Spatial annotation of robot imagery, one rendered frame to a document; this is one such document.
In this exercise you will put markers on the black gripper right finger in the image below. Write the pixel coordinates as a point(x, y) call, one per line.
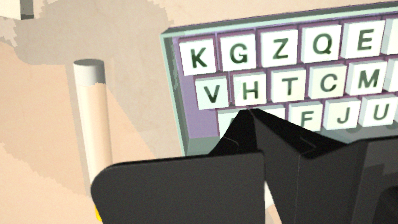
point(313, 179)

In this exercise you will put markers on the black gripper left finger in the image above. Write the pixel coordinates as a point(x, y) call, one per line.
point(226, 186)

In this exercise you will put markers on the letter keyboard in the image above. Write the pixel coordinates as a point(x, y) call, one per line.
point(333, 71)

